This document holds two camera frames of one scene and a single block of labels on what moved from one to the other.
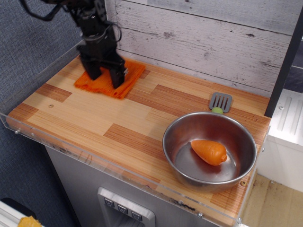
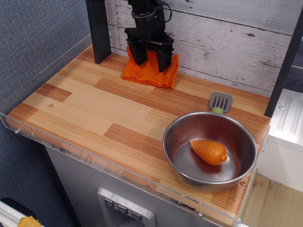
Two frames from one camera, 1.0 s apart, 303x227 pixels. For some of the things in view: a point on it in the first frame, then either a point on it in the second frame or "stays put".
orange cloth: [103, 82] to [147, 73]
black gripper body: [100, 46] to [150, 33]
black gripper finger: [118, 75] to [164, 59]
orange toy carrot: [213, 152] stays put
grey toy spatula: [220, 102] stays put
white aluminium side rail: [286, 123] stays put
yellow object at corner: [29, 221] stays put
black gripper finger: [93, 70] to [139, 54]
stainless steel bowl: [209, 152] stays put
